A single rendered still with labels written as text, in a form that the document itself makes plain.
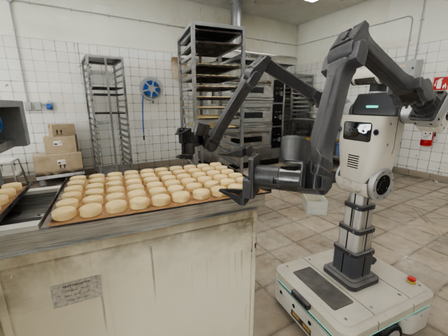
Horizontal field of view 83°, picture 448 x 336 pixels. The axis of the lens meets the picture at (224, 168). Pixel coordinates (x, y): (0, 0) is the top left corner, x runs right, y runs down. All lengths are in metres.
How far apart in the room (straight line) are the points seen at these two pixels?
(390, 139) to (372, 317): 0.79
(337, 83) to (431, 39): 4.61
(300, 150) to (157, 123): 4.49
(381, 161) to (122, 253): 1.09
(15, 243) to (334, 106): 0.82
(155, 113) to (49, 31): 1.90
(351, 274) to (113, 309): 1.14
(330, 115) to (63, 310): 0.83
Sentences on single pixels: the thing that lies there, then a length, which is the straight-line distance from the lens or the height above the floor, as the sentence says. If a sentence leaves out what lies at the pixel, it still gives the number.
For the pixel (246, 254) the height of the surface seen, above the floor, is 0.68.
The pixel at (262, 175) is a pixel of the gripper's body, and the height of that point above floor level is 1.01.
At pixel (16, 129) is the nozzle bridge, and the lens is 1.16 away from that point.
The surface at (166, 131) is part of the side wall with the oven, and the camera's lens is 5.05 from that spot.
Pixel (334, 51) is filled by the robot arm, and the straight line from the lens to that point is 0.84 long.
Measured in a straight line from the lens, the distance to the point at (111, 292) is 0.81.
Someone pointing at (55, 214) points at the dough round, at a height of 0.92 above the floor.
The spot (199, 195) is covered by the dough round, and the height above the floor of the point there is 0.92.
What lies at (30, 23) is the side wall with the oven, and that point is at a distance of 4.94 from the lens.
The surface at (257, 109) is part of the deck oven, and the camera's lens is 4.74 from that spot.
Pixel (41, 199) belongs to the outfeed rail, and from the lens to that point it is 1.01.
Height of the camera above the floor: 1.16
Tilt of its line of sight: 14 degrees down
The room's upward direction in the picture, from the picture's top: straight up
